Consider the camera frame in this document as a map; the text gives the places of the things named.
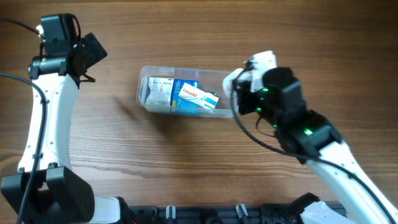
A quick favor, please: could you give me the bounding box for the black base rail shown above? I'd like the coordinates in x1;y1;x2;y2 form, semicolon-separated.
130;203;303;224

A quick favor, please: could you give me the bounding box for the clear plastic container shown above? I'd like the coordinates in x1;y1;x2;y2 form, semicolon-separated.
137;65;233;118

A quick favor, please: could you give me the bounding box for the white dropper bottle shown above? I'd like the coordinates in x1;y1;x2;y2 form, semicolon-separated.
222;68;244;98

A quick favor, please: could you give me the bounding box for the blue medicine box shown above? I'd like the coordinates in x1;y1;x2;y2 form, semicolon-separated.
170;79;199;114

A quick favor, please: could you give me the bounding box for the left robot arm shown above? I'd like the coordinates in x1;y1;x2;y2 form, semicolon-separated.
1;33;131;223

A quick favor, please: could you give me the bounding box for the white medicine box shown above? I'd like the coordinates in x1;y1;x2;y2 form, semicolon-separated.
146;77;174;106

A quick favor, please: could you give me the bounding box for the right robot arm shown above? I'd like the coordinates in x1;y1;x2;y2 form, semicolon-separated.
229;67;397;223

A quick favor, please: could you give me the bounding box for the white Panadol box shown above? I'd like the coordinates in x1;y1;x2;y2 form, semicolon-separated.
179;83;218;110

